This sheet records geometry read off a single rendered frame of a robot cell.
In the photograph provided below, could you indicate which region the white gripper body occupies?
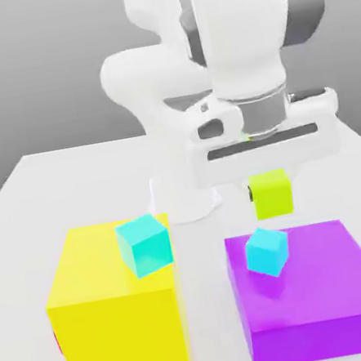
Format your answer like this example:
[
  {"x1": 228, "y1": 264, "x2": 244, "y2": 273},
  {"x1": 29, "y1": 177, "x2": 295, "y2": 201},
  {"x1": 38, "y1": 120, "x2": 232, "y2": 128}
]
[{"x1": 185, "y1": 109, "x2": 348, "y2": 196}]

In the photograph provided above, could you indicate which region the small lime green cube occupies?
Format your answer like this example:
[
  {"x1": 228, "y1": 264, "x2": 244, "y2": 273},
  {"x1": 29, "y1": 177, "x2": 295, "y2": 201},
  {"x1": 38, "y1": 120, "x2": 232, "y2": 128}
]
[{"x1": 245, "y1": 167, "x2": 297, "y2": 223}]

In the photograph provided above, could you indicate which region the small cyan cube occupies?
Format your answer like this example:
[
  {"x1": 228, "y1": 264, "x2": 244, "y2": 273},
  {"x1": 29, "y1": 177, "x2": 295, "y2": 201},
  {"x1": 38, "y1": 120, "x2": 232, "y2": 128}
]
[{"x1": 240, "y1": 221, "x2": 296, "y2": 283}]

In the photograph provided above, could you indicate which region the small turquoise cube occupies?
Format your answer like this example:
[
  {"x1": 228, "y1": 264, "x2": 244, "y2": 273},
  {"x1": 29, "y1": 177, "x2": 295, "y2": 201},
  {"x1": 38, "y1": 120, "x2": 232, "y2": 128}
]
[{"x1": 112, "y1": 209, "x2": 178, "y2": 283}]

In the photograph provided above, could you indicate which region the large purple box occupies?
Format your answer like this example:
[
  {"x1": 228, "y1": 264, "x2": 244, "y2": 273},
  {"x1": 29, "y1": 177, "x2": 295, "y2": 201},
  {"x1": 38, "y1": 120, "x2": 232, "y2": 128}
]
[{"x1": 221, "y1": 214, "x2": 361, "y2": 361}]

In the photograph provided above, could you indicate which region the large yellow box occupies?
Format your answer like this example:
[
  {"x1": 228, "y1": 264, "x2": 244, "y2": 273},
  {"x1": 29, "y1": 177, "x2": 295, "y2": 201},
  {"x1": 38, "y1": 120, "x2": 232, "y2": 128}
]
[{"x1": 32, "y1": 212, "x2": 194, "y2": 361}]

